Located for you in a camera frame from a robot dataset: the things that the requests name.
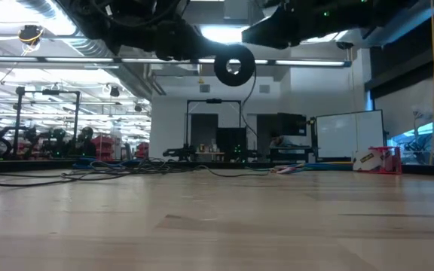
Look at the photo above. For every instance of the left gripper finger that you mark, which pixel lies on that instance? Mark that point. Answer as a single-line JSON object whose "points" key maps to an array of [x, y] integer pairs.
{"points": [[194, 47]]}

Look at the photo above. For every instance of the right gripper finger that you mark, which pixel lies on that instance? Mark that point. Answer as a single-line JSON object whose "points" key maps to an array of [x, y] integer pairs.
{"points": [[269, 34]]}

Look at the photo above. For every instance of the black plastic spool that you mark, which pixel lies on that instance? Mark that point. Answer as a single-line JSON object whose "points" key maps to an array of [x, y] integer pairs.
{"points": [[222, 77]]}

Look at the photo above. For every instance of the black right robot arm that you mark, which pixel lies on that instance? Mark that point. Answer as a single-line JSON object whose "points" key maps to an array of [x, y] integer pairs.
{"points": [[394, 11]]}

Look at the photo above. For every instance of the long ceiling light bar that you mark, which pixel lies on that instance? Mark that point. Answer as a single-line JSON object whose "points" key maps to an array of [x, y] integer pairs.
{"points": [[77, 59]]}

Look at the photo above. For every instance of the black ceiling spotlight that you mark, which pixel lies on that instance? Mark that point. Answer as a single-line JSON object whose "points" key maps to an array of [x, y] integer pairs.
{"points": [[138, 108], [114, 91]]}

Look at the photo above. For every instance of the black equipment cart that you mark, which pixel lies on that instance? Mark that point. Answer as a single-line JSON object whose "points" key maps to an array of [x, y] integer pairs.
{"points": [[291, 126]]}

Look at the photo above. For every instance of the person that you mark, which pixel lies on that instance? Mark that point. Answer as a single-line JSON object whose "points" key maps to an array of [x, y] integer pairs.
{"points": [[86, 143], [279, 142]]}

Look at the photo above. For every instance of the red storage bins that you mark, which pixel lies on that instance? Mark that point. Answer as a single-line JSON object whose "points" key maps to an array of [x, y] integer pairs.
{"points": [[142, 149], [104, 147]]}

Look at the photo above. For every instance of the white whiteboard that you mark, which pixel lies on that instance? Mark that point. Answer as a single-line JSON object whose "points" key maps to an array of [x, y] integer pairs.
{"points": [[349, 133]]}

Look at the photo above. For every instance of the red tape dispenser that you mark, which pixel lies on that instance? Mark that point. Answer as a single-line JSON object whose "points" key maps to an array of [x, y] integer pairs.
{"points": [[375, 160]]}

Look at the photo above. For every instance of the silver ventilation duct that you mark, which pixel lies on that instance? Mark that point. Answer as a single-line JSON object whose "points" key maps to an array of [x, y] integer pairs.
{"points": [[89, 49]]}

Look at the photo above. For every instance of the black gantry frame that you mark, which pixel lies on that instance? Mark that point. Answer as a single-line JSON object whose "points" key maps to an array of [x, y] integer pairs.
{"points": [[19, 120], [214, 101]]}

